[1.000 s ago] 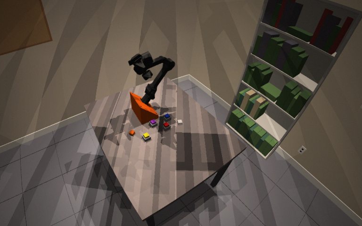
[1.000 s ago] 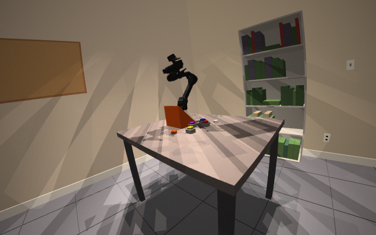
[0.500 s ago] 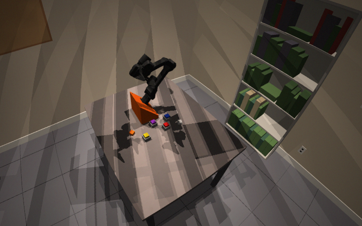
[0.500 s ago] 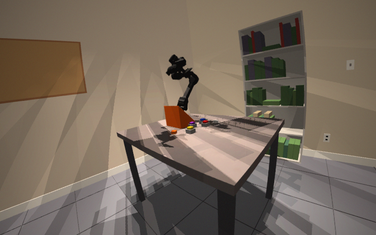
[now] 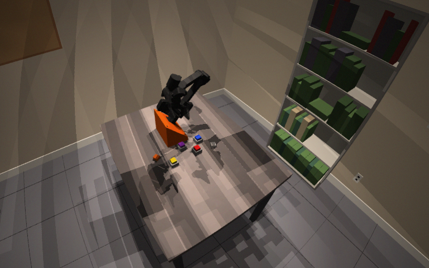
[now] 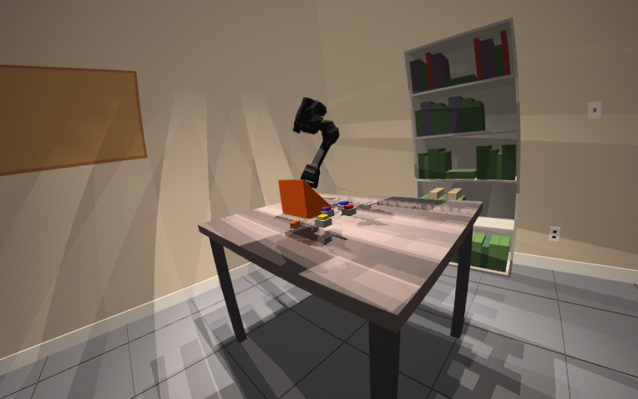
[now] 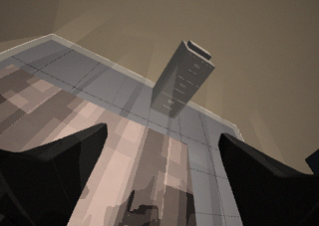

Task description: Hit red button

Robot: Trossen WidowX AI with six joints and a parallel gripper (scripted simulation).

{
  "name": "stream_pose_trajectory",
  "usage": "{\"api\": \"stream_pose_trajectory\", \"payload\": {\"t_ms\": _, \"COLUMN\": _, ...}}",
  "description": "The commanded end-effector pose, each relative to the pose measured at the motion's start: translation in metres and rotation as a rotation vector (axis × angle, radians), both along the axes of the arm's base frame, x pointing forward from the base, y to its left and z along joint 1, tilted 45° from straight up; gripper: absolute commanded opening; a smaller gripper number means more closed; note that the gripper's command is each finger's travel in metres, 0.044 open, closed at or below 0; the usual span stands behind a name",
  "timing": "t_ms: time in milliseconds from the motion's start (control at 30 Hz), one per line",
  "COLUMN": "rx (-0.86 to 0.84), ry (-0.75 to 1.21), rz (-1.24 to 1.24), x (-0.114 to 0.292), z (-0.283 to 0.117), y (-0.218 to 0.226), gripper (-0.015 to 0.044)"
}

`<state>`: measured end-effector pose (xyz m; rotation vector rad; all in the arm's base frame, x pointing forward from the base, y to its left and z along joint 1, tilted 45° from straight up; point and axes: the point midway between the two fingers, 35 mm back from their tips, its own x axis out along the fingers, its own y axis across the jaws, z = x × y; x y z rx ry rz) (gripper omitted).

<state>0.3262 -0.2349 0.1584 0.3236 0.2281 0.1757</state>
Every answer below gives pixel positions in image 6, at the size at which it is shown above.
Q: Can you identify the yellow button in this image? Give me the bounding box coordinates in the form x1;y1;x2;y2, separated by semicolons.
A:
315;214;332;228

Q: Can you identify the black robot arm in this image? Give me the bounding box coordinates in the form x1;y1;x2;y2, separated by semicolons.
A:
293;97;340;189

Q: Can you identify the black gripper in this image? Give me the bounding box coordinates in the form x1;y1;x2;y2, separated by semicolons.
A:
295;106;338;140

